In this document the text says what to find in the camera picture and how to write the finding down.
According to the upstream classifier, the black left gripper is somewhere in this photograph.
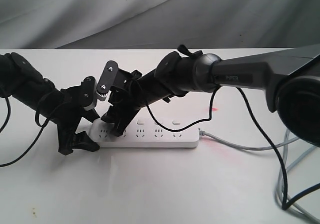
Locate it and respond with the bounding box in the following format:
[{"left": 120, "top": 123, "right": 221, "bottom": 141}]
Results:
[{"left": 56, "top": 86, "right": 100, "bottom": 156}]

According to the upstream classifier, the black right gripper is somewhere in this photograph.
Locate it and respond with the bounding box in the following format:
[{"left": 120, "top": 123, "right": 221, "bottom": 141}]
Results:
[{"left": 100, "top": 69, "right": 142, "bottom": 137}]

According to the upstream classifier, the white five-outlet power strip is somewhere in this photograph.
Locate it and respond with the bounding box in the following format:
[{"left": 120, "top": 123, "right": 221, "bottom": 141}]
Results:
[{"left": 89, "top": 118, "right": 200, "bottom": 149}]

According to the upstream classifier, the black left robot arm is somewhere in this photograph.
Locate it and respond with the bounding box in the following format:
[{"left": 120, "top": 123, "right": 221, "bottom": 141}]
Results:
[{"left": 0, "top": 52, "right": 100, "bottom": 155}]

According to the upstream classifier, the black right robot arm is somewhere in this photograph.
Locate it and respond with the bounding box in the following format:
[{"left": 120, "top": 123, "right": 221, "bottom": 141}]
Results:
[{"left": 102, "top": 44, "right": 320, "bottom": 146}]

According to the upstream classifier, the grey backdrop cloth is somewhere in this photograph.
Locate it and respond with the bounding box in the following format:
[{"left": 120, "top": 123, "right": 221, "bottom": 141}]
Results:
[{"left": 0, "top": 0, "right": 320, "bottom": 49}]

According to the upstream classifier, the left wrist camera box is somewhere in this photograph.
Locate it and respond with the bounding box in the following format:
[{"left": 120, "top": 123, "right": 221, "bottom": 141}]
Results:
[{"left": 79, "top": 76, "right": 98, "bottom": 111}]

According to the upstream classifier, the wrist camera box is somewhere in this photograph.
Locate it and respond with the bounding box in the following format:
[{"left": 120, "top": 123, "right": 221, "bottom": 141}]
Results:
[
  {"left": 79, "top": 76, "right": 98, "bottom": 111},
  {"left": 96, "top": 60, "right": 119, "bottom": 101}
]

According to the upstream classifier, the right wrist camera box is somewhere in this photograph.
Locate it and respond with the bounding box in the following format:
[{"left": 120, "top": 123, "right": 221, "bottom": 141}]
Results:
[{"left": 96, "top": 60, "right": 119, "bottom": 101}]

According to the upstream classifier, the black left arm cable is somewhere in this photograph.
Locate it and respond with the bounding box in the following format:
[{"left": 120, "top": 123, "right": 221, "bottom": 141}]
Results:
[{"left": 0, "top": 89, "right": 63, "bottom": 168}]

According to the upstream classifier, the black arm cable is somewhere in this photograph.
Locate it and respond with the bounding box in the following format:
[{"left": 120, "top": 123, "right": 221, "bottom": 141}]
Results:
[
  {"left": 0, "top": 89, "right": 63, "bottom": 168},
  {"left": 109, "top": 76, "right": 320, "bottom": 211}
]

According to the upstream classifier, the grey power cable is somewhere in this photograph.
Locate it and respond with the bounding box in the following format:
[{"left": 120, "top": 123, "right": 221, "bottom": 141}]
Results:
[{"left": 198, "top": 128, "right": 320, "bottom": 224}]

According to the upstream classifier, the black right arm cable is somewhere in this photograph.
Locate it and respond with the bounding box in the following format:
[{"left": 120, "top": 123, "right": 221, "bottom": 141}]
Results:
[{"left": 109, "top": 76, "right": 320, "bottom": 211}]

